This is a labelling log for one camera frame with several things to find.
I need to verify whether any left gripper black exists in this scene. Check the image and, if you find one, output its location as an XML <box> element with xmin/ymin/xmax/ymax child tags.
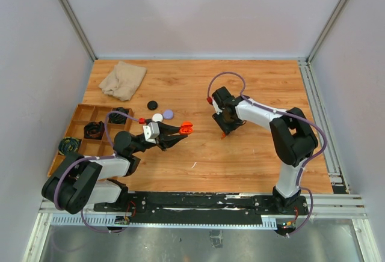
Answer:
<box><xmin>131</xmin><ymin>121</ymin><xmax>188</xmax><ymax>154</ymax></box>

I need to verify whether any orange round charging case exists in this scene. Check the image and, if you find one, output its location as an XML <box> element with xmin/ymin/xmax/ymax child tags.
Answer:
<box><xmin>179</xmin><ymin>121</ymin><xmax>194</xmax><ymax>135</ymax></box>

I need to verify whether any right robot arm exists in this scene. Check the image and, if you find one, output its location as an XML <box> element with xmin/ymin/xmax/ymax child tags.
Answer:
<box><xmin>207</xmin><ymin>87</ymin><xmax>318</xmax><ymax>214</ymax></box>

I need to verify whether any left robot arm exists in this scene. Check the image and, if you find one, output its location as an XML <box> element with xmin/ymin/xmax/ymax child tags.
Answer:
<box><xmin>42</xmin><ymin>121</ymin><xmax>193</xmax><ymax>215</ymax></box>

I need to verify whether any white round charging case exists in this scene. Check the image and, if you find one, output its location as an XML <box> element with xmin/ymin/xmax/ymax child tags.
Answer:
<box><xmin>152</xmin><ymin>113</ymin><xmax>164</xmax><ymax>122</ymax></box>

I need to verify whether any purple round charging case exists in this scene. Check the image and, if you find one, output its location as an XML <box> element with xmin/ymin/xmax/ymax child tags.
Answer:
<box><xmin>162</xmin><ymin>109</ymin><xmax>174</xmax><ymax>120</ymax></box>

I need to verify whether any black round charging case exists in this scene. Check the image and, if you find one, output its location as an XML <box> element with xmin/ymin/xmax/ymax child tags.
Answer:
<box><xmin>147</xmin><ymin>100</ymin><xmax>158</xmax><ymax>111</ymax></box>

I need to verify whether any beige folded cloth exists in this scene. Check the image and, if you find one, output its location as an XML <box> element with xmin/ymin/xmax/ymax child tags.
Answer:
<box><xmin>99</xmin><ymin>61</ymin><xmax>147</xmax><ymax>101</ymax></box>

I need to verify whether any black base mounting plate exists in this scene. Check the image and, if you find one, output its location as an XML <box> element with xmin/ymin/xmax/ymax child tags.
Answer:
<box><xmin>93</xmin><ymin>192</ymin><xmax>309</xmax><ymax>225</ymax></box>

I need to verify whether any wooden compartment tray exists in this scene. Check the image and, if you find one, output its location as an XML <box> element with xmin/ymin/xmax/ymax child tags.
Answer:
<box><xmin>48</xmin><ymin>104</ymin><xmax>134</xmax><ymax>175</ymax></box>

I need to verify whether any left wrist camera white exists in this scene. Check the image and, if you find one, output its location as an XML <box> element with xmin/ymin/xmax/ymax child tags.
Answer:
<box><xmin>143</xmin><ymin>122</ymin><xmax>160</xmax><ymax>144</ymax></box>

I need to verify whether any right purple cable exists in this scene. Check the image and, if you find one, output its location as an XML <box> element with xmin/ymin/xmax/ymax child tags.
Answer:
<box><xmin>206</xmin><ymin>72</ymin><xmax>327</xmax><ymax>236</ymax></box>

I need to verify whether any purple cable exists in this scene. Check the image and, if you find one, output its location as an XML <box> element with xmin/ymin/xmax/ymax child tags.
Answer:
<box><xmin>55</xmin><ymin>112</ymin><xmax>148</xmax><ymax>234</ymax></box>
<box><xmin>206</xmin><ymin>72</ymin><xmax>327</xmax><ymax>236</ymax></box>

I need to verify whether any black coiled strap upper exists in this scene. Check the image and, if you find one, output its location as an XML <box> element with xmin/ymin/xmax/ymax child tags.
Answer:
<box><xmin>108</xmin><ymin>107</ymin><xmax>131</xmax><ymax>124</ymax></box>

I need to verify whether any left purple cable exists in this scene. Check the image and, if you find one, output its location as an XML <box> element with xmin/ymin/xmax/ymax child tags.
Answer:
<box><xmin>55</xmin><ymin>112</ymin><xmax>148</xmax><ymax>234</ymax></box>

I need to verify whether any black coiled strap middle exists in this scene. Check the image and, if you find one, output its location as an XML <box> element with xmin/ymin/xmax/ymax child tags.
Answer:
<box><xmin>83</xmin><ymin>120</ymin><xmax>106</xmax><ymax>140</ymax></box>

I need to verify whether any black yellow coiled strap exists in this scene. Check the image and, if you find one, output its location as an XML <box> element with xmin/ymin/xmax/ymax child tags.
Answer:
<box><xmin>58</xmin><ymin>137</ymin><xmax>82</xmax><ymax>156</ymax></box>

